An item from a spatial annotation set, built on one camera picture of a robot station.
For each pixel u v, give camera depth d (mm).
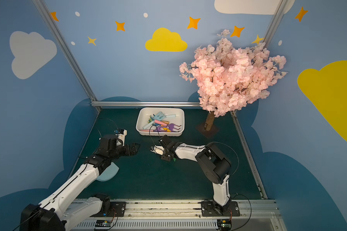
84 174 509
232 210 733
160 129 1070
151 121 1105
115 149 664
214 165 497
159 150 836
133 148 734
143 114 1146
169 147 746
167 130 1052
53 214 399
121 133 731
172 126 1105
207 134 1052
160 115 1139
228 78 580
